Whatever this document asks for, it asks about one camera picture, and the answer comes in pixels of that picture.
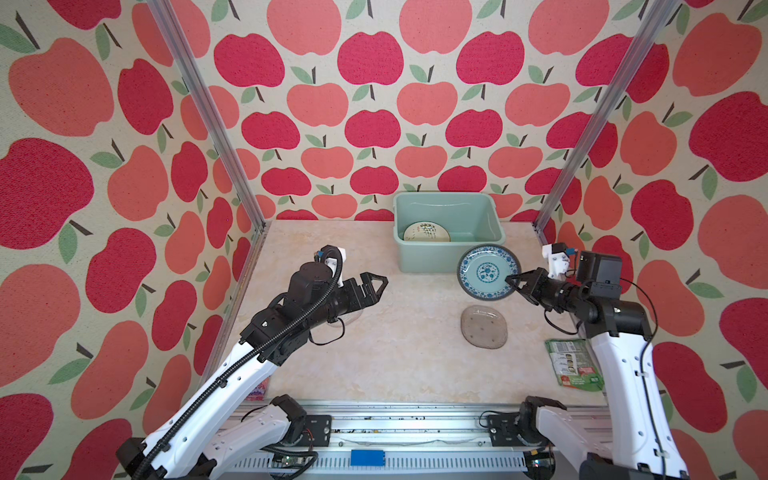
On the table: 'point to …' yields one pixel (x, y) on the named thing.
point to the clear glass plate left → (346, 318)
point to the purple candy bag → (259, 392)
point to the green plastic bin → (472, 219)
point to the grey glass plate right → (484, 326)
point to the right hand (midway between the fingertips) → (516, 279)
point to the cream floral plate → (428, 231)
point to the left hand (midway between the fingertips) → (382, 289)
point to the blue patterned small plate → (482, 271)
